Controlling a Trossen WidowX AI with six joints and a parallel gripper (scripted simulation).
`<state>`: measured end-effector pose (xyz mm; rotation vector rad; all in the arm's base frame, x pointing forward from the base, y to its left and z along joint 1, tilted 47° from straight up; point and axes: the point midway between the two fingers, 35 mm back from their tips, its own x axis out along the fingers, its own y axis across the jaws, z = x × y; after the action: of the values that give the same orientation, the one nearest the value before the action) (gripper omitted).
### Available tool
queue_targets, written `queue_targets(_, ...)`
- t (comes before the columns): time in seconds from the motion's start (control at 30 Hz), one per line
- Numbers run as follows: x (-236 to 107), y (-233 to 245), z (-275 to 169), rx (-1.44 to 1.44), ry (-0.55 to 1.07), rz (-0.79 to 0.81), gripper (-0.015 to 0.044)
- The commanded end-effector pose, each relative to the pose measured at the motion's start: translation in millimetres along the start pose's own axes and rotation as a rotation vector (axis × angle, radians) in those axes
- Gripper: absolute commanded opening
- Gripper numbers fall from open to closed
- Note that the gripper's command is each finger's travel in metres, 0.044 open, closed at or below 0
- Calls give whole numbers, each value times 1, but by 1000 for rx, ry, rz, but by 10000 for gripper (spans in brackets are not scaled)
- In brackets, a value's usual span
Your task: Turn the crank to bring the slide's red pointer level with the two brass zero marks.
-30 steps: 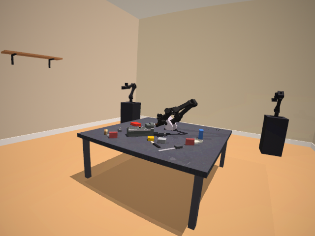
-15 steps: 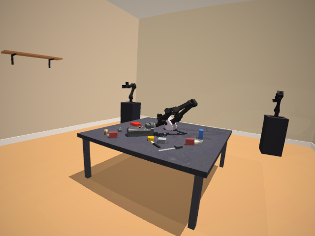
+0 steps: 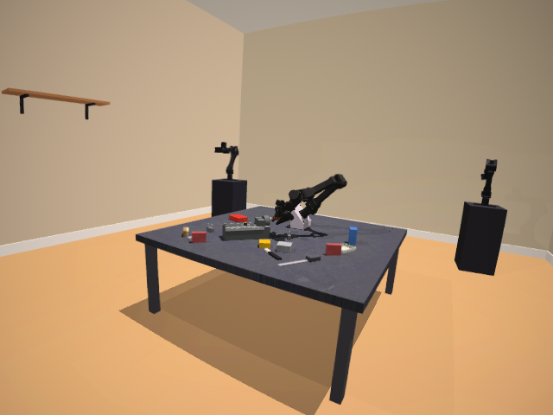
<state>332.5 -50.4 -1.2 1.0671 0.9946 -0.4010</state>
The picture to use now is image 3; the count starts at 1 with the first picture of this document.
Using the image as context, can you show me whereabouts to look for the blue cube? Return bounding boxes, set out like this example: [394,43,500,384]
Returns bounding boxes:
[348,227,358,245]

